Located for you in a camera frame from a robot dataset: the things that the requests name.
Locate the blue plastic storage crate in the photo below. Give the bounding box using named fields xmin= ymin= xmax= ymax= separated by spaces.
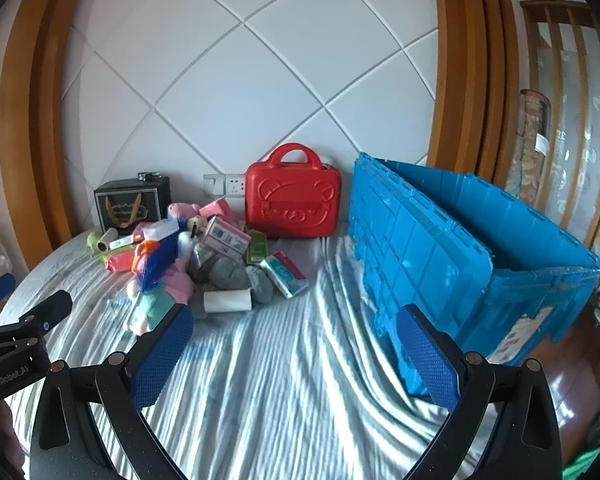
xmin=349 ymin=154 xmax=600 ymax=396

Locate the white lint roller refill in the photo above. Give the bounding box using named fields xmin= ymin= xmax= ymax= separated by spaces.
xmin=204 ymin=288 xmax=252 ymax=314

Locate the rolled patterned carpet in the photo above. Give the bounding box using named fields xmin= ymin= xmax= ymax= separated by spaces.
xmin=505 ymin=89 xmax=550 ymax=206

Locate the clear cotton swab box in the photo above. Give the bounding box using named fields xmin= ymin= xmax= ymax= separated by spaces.
xmin=142 ymin=218 xmax=180 ymax=242

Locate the green carton box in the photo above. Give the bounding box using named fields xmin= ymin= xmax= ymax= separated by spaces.
xmin=245 ymin=230 xmax=268 ymax=266

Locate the pink pouch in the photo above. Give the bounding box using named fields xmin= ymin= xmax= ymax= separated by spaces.
xmin=100 ymin=249 xmax=135 ymax=273

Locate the white red ointment box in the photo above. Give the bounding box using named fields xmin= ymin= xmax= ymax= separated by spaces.
xmin=109 ymin=233 xmax=144 ymax=252

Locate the wooden glass partition screen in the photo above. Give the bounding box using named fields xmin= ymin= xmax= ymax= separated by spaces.
xmin=521 ymin=0 xmax=600 ymax=246

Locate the grey plush toy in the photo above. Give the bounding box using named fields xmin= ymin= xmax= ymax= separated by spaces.
xmin=188 ymin=244 xmax=274 ymax=320

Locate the pink white tissue pack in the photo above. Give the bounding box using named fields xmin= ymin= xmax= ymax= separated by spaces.
xmin=200 ymin=216 xmax=251 ymax=260

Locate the red teal medicine box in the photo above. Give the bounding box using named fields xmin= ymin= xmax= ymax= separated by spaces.
xmin=260 ymin=252 xmax=309 ymax=299

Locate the white wall socket panel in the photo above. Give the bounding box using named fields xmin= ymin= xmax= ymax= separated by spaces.
xmin=202 ymin=174 xmax=246 ymax=197

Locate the red bear suitcase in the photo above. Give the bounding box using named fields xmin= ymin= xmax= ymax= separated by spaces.
xmin=245 ymin=143 xmax=342 ymax=238

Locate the orange dress pig plush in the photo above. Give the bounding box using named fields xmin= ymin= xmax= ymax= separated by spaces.
xmin=126 ymin=235 xmax=194 ymax=306

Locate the black gift box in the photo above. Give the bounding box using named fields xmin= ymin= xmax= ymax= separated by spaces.
xmin=94 ymin=175 xmax=171 ymax=235

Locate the white duck plush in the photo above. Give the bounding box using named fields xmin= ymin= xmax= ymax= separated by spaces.
xmin=178 ymin=216 xmax=207 ymax=270

